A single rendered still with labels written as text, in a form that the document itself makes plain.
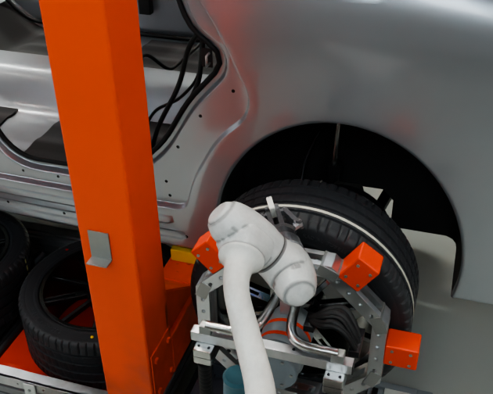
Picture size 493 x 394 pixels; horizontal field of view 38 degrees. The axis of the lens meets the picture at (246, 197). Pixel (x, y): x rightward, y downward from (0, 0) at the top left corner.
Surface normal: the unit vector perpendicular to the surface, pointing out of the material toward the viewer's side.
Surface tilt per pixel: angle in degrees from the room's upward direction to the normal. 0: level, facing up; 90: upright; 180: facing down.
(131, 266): 90
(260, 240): 50
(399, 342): 0
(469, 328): 0
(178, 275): 0
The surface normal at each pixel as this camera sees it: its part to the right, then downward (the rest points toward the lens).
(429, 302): -0.01, -0.83
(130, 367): -0.30, 0.53
